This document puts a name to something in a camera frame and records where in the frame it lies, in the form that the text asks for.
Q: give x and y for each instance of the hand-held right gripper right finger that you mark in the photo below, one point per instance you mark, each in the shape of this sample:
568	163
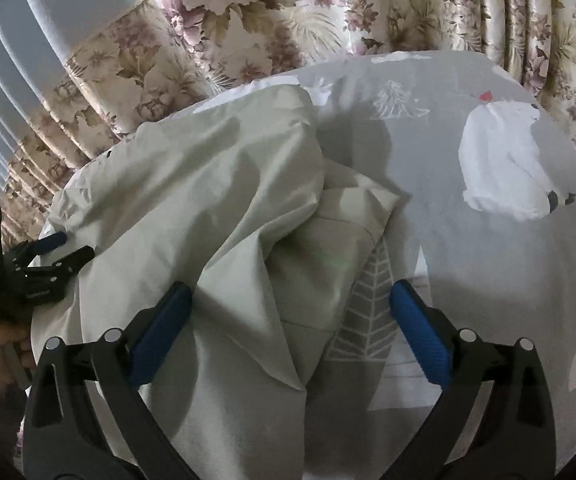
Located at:
418	335

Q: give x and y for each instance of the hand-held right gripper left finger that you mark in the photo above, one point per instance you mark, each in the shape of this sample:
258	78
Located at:
160	335

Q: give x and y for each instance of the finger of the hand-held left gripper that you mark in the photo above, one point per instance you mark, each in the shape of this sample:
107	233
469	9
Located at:
75	257
53	241

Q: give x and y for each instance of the beige zip jacket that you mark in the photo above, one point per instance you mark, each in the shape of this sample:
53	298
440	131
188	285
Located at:
208	220

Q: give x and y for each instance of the grey printed bedsheet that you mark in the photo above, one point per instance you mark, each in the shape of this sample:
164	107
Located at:
468	240

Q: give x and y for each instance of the light blue sheer curtain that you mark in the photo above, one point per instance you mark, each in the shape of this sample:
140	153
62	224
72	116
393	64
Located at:
23	75

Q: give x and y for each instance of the floral curtain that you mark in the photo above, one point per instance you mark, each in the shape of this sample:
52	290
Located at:
248	25

